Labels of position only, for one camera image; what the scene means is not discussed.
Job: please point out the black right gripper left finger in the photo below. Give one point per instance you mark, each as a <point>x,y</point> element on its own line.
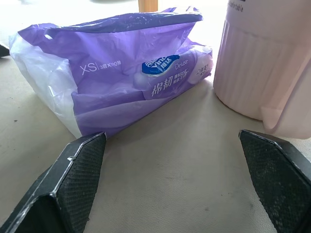
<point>73,184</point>

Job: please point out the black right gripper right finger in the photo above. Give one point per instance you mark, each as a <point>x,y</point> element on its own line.
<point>277,179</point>

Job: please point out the pink ribbed plastic container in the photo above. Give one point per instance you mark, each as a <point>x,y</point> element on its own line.
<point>262,72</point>

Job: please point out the purple tissue pack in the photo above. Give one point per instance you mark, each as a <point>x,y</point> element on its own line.
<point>116,80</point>

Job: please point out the dark object at edge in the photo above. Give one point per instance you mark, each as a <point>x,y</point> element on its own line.
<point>3,51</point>

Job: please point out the wooden leg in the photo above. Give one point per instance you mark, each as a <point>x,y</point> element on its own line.
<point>148,5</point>

